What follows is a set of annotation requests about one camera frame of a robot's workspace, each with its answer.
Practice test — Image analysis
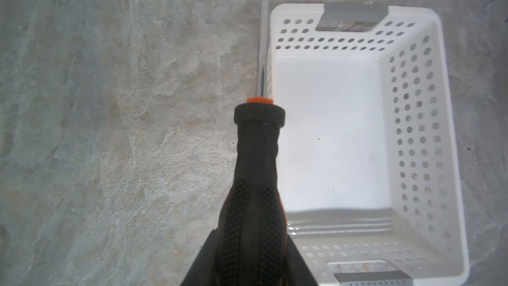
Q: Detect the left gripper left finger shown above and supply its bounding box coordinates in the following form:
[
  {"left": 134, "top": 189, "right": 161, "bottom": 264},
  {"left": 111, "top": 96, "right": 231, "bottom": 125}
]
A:
[{"left": 181, "top": 230, "right": 217, "bottom": 286}]

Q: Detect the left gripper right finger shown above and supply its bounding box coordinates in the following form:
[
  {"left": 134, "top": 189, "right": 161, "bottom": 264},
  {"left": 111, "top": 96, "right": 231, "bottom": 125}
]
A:
[{"left": 285, "top": 236, "right": 318, "bottom": 286}]

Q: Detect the black orange handled screwdriver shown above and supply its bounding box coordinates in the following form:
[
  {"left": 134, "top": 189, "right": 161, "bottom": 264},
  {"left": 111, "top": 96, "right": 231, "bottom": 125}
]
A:
[{"left": 214, "top": 0, "right": 287, "bottom": 285}]

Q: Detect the white perforated plastic bin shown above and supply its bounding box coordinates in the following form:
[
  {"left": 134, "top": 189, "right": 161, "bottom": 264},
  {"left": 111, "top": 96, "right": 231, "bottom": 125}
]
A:
[{"left": 267, "top": 3, "right": 470, "bottom": 285}]

